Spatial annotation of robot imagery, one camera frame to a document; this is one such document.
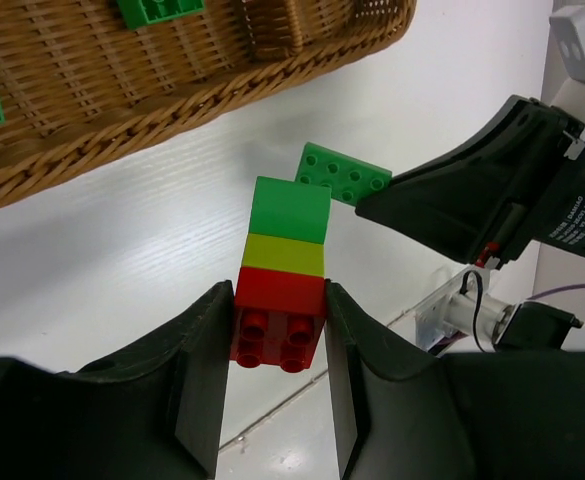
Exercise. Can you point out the brown wicker divided basket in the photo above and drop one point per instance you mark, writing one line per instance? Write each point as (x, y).
(79, 89)

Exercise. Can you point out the red green legos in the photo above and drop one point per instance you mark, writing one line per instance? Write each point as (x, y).
(280, 297)

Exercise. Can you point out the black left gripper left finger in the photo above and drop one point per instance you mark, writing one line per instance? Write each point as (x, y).
(150, 410)

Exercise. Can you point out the dark green square lego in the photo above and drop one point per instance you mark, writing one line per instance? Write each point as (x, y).
(142, 13)

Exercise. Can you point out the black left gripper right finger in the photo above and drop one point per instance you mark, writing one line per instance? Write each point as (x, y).
(402, 413)

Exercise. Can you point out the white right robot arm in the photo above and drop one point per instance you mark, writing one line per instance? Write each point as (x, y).
(467, 310)

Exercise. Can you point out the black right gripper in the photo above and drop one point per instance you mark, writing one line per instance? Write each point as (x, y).
(505, 187)

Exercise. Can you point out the dark green lego plate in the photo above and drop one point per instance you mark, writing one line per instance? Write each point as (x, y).
(349, 179)

